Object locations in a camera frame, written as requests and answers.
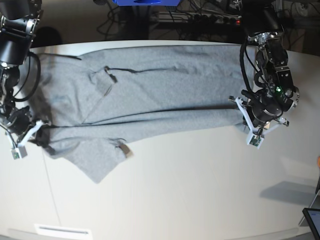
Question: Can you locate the power strip with red light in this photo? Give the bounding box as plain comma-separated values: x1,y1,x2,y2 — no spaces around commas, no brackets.
215,16,241,26

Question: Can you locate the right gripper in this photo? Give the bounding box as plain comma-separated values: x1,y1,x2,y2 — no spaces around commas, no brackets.
4,105,55,150

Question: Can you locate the grey T-shirt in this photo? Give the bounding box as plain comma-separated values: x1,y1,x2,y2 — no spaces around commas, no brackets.
29,45,245,184

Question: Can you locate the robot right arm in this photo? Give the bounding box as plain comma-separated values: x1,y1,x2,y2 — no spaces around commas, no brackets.
0,0,46,154

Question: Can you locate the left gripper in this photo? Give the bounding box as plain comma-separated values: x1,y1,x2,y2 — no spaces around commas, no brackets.
250,97,283,127

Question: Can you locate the white paper label strip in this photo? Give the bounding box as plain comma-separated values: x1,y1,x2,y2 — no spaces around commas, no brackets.
34,224,93,240

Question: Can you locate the tablet with stand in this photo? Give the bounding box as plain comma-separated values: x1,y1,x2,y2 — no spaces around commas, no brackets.
299,180,320,240

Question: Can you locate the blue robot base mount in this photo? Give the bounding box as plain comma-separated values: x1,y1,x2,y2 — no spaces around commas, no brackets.
112,0,180,7

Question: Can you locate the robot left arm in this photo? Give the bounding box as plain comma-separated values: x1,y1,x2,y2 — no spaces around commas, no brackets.
237,0,300,127

